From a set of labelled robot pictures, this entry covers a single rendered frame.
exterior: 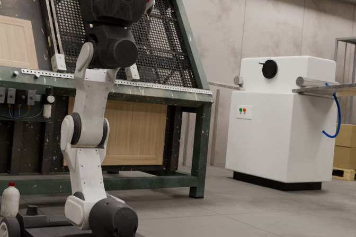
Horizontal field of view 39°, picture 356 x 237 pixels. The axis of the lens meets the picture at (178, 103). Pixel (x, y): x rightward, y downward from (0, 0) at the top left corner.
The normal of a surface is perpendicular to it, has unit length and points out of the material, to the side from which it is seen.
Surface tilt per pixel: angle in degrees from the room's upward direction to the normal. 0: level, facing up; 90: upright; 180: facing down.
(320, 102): 90
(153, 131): 90
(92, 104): 100
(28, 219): 45
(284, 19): 90
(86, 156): 60
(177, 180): 90
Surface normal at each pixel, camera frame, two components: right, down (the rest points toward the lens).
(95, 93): 0.53, 0.22
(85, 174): 0.52, -0.46
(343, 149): -0.81, -0.07
